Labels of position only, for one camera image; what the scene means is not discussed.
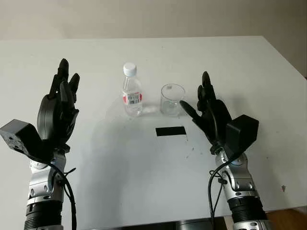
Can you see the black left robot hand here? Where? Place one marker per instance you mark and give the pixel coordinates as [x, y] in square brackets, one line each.
[51, 115]

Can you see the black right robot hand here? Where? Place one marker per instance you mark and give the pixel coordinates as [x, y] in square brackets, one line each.
[213, 119]

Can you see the clear plastic water bottle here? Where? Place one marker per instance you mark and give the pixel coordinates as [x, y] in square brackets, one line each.
[132, 95]

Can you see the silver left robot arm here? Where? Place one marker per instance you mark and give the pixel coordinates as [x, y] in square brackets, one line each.
[40, 187]

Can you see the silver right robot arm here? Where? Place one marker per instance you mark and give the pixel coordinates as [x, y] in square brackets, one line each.
[242, 189]

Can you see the clear glass cup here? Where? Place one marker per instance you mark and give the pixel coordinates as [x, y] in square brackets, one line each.
[171, 103]

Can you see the black tape rectangle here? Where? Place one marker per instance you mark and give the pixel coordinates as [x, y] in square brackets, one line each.
[170, 131]

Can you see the dark robot torso top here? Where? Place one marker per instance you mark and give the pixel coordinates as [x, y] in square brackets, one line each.
[192, 225]

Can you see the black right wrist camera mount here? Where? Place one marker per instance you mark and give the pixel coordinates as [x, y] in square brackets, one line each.
[244, 131]

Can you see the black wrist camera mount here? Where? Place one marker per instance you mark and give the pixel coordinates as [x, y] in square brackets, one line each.
[21, 136]
[244, 131]

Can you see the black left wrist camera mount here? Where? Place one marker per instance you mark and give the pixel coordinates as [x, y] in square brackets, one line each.
[21, 136]

